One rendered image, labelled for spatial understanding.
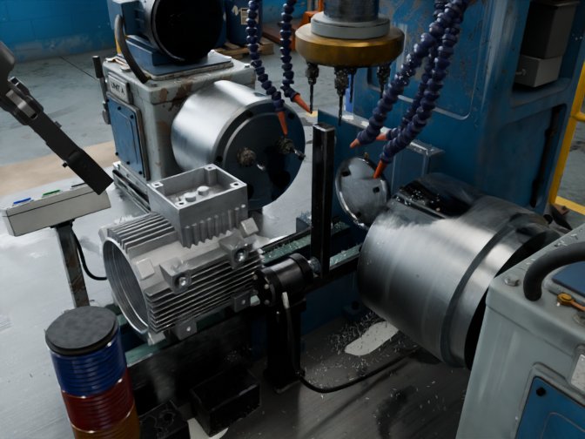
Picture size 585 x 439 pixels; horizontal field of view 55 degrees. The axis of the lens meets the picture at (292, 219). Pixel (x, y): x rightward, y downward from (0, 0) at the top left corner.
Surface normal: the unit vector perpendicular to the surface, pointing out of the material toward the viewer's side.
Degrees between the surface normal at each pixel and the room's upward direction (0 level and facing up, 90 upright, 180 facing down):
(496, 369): 90
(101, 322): 0
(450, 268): 51
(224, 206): 90
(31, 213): 66
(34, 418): 0
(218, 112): 36
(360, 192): 90
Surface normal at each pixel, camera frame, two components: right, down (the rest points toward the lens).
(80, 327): 0.00, -0.86
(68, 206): 0.56, 0.03
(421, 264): -0.67, -0.18
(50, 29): 0.61, 0.40
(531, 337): -0.79, 0.31
